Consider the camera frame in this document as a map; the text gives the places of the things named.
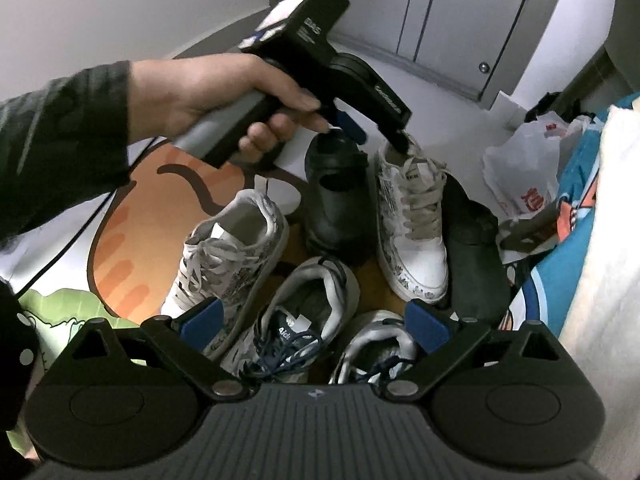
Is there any dark felt clog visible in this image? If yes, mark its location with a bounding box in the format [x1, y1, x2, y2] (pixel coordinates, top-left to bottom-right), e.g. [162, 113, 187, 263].
[442, 172, 512, 332]

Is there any teal printed cloth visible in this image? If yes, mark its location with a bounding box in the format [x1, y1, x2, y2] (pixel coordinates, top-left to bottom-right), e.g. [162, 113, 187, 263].
[500, 92, 640, 362]

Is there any black chunky rubber clog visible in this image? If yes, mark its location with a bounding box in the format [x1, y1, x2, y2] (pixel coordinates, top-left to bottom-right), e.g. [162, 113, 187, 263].
[304, 129, 377, 264]

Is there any person's left hand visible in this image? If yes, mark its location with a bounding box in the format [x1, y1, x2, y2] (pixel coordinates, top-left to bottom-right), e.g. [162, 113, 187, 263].
[130, 52, 331, 160]

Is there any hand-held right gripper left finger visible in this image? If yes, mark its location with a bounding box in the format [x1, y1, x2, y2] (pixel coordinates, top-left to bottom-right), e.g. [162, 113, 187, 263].
[37, 296, 252, 403]

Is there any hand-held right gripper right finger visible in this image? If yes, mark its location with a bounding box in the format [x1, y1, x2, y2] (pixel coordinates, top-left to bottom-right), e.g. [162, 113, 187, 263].
[382, 298, 589, 403]

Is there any orange cartoon floor mat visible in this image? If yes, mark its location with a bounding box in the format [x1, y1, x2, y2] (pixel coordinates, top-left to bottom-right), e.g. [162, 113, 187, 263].
[0, 137, 519, 461]

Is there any white plastic bag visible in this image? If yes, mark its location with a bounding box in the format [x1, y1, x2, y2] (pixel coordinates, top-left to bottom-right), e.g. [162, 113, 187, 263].
[482, 110, 594, 222]

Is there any grey blue running sneaker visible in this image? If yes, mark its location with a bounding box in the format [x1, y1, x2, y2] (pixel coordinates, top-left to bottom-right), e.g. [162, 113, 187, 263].
[220, 256, 361, 387]
[327, 310, 419, 387]

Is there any white cardboard piece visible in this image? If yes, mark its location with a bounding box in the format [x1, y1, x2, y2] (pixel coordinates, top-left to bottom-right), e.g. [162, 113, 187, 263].
[492, 90, 527, 124]

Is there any white printed sneaker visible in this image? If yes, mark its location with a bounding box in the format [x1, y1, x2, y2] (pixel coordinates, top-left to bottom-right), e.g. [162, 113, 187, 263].
[160, 189, 291, 362]
[372, 137, 450, 305]

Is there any dark dotted cloth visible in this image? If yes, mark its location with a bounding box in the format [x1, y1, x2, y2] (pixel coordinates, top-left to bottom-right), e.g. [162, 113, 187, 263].
[0, 274, 42, 478]

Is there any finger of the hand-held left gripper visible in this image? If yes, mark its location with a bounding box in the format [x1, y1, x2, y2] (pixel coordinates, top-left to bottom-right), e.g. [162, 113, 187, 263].
[333, 105, 367, 145]
[382, 130, 412, 155]

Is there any person's left forearm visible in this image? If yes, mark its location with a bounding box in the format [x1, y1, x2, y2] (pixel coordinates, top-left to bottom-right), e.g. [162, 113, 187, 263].
[0, 60, 134, 257]

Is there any cream cloth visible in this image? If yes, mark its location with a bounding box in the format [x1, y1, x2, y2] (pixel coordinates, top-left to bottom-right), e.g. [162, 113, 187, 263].
[557, 104, 640, 413]

